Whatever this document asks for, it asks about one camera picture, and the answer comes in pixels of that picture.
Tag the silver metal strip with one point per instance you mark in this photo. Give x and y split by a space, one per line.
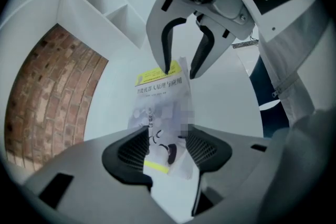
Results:
244 44

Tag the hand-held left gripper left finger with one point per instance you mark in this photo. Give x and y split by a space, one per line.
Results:
86 178

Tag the white book with yellow band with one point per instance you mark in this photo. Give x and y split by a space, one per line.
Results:
160 102

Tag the white shelf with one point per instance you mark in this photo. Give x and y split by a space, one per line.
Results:
78 15

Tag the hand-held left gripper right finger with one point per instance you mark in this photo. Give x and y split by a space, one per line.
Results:
231 162

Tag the dark blue rounded object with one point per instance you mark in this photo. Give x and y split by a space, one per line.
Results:
271 120

